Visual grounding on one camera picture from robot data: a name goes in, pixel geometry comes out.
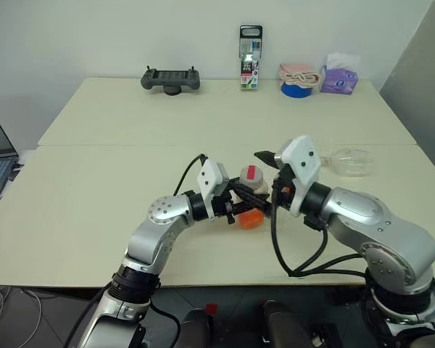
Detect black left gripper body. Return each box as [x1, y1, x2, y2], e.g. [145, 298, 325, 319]
[210, 191, 241, 226]

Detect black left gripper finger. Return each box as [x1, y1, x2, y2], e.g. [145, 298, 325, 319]
[227, 178, 272, 204]
[236, 201, 273, 218]

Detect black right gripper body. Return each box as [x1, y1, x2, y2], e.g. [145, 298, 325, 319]
[272, 167, 299, 211]

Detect blue tape roll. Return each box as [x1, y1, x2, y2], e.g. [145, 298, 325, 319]
[280, 81, 314, 99]

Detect pink folded cloth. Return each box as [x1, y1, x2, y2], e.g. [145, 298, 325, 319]
[278, 63, 322, 89]

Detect pack of coloured markers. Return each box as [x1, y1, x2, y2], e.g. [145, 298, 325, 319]
[238, 24, 264, 92]

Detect purple tissue box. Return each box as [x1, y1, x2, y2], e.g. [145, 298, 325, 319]
[319, 52, 360, 95]

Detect dark rounded shape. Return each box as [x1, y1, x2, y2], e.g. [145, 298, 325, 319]
[180, 307, 215, 348]
[261, 299, 315, 348]

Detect dark grey handheld controller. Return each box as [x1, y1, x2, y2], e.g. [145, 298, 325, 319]
[140, 65, 201, 91]

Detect grey partition panel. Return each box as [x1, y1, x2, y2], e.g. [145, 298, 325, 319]
[378, 0, 435, 155]

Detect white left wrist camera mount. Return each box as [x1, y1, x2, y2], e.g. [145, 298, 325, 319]
[196, 159, 231, 199]

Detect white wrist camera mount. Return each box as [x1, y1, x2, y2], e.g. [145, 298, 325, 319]
[196, 159, 231, 199]
[276, 135, 323, 219]

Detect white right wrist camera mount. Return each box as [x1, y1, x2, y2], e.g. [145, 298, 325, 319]
[276, 135, 323, 219]

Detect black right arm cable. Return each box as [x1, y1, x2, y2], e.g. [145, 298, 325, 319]
[269, 180, 368, 280]

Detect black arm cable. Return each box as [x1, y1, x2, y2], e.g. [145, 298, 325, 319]
[269, 180, 368, 280]
[62, 154, 208, 348]

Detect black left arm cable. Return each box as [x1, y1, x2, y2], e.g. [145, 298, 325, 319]
[62, 154, 208, 348]

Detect white loose cables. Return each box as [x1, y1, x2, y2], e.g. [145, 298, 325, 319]
[0, 284, 44, 348]

